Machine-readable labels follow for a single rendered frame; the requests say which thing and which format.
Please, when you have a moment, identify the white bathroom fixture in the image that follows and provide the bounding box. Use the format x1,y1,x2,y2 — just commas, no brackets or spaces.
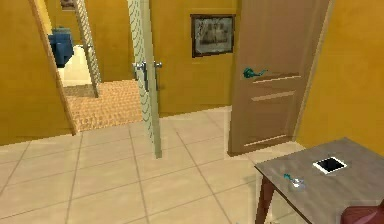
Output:
58,44,92,82

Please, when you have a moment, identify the pale green room door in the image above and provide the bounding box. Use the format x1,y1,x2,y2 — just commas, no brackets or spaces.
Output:
126,0,163,160

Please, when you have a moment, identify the brown panelled room door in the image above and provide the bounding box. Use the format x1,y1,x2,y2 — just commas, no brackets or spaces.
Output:
227,0,332,157

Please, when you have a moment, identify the grey table with brown legs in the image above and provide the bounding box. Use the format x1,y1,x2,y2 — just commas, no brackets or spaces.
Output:
254,136,384,224

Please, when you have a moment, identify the dark red chair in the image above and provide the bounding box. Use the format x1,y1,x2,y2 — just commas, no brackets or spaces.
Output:
343,199,384,224

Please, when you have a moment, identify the silver door handle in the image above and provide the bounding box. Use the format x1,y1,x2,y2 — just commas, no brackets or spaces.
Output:
132,60,163,92

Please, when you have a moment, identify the teal door handle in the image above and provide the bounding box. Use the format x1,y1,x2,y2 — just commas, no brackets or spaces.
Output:
242,67,269,80

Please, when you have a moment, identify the dark framed wall picture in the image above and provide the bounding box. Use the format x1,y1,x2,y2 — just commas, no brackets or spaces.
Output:
190,13,236,59

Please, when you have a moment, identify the black tablet with white frame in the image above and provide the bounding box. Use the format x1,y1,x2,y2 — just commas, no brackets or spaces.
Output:
312,155,348,176

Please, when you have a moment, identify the small framed wall picture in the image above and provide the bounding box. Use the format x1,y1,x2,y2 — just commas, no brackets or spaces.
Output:
59,0,76,11

